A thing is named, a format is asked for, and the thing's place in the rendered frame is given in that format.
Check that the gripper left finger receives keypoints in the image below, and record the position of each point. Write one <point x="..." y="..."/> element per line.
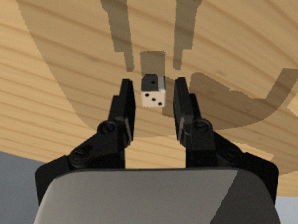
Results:
<point x="100" y="151"/>

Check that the white die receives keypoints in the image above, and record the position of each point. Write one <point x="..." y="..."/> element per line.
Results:
<point x="153" y="91"/>

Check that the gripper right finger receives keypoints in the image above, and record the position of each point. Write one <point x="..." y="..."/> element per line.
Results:
<point x="207" y="148"/>

